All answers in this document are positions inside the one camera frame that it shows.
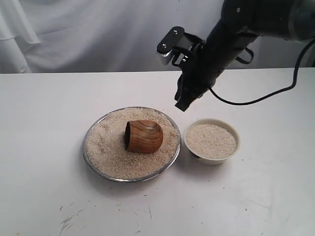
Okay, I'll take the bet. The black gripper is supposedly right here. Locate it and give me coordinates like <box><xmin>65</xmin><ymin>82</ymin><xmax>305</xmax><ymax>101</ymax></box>
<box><xmin>171</xmin><ymin>34</ymin><xmax>221</xmax><ymax>112</ymax></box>

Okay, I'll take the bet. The white backdrop curtain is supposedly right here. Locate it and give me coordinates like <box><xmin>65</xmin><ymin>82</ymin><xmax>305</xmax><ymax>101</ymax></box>
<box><xmin>0</xmin><ymin>0</ymin><xmax>315</xmax><ymax>74</ymax></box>

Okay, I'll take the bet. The wrist camera with black bracket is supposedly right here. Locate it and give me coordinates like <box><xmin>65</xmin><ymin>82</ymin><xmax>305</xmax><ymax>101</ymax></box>
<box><xmin>157</xmin><ymin>26</ymin><xmax>193</xmax><ymax>65</ymax></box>

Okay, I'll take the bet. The brown wooden cup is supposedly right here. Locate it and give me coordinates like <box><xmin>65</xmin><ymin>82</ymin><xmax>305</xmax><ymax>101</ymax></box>
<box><xmin>124</xmin><ymin>120</ymin><xmax>163</xmax><ymax>153</ymax></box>

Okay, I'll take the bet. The steel plate of rice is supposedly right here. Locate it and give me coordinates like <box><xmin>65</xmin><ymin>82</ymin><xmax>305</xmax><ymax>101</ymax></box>
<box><xmin>82</xmin><ymin>107</ymin><xmax>182</xmax><ymax>183</ymax></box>

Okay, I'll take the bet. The white bowl of rice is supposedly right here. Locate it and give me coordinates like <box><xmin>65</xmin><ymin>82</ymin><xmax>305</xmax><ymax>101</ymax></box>
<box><xmin>183</xmin><ymin>118</ymin><xmax>240</xmax><ymax>165</ymax></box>

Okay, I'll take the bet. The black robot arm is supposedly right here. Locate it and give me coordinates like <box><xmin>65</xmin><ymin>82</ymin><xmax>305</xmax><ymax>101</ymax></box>
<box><xmin>164</xmin><ymin>0</ymin><xmax>315</xmax><ymax>111</ymax></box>

